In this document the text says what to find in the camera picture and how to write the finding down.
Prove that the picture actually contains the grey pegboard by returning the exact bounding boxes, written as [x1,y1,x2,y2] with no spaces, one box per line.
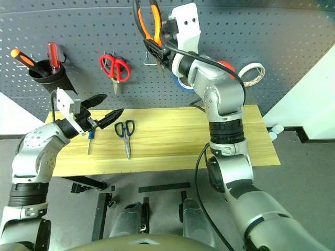
[0,0,335,129]

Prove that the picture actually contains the red clear handle screwdriver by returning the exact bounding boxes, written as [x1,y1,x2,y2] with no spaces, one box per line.
[47,42,64,75]

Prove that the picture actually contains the white tape roll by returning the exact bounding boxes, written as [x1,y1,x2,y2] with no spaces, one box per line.
[239,62,266,88]

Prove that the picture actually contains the blue handled screwdriver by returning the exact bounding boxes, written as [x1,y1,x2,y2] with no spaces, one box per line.
[87,129,96,155]

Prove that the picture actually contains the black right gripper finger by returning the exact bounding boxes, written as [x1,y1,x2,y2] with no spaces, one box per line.
[143,38,169,60]
[157,52,173,69]

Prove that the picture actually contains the blue tape roll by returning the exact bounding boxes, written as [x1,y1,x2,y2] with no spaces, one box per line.
[172,73,196,93]

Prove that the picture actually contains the orange and black screwdriver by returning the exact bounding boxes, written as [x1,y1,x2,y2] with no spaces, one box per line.
[10,48,40,73]

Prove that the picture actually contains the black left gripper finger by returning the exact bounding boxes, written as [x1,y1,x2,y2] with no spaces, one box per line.
[98,107,125,130]
[79,94,108,111]

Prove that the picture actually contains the red handled scissors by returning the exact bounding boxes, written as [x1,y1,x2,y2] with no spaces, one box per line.
[99,53,131,96]

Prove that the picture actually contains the black floor tape strip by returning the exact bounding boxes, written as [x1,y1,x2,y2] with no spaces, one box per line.
[138,181,192,193]

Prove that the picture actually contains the black and blue scissors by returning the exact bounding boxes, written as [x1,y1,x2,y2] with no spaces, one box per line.
[114,119,136,161]

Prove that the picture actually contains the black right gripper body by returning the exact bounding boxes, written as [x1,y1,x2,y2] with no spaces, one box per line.
[161,16,182,68]

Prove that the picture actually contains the metal wire pegboard hook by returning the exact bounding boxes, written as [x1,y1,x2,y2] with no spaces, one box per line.
[144,50,158,65]

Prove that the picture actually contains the red tape roll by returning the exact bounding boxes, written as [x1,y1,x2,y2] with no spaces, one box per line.
[216,60,237,81]

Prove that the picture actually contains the dark robot torso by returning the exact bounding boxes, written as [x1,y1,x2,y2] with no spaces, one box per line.
[62,233,218,251]

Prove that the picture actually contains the orange and black pliers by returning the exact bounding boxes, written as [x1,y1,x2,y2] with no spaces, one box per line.
[132,0,168,78]

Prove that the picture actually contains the black cone tool holder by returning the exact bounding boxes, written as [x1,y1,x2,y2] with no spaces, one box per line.
[28,59,78,96]

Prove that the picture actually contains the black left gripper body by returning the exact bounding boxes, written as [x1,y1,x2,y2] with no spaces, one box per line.
[75,110,102,133]

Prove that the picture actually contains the grey left robot leg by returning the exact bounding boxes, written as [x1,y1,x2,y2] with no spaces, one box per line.
[108,201,150,239]

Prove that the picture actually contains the grey robot leg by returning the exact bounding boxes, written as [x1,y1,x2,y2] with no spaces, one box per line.
[178,198,217,248]
[108,201,150,239]

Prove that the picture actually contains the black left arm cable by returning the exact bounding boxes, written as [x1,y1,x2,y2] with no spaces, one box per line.
[50,89,58,122]

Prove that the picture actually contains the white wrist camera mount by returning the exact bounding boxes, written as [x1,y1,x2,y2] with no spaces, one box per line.
[171,3,203,79]
[55,88,88,136]

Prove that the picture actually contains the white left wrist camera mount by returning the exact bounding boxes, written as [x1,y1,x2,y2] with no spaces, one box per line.
[55,88,88,136]

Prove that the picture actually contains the black table frame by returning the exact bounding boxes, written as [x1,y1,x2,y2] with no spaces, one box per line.
[55,175,116,242]

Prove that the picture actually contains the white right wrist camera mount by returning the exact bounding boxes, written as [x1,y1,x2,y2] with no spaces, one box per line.
[171,3,203,79]

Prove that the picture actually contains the grey right robot leg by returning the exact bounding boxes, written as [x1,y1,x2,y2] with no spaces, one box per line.
[178,198,217,248]

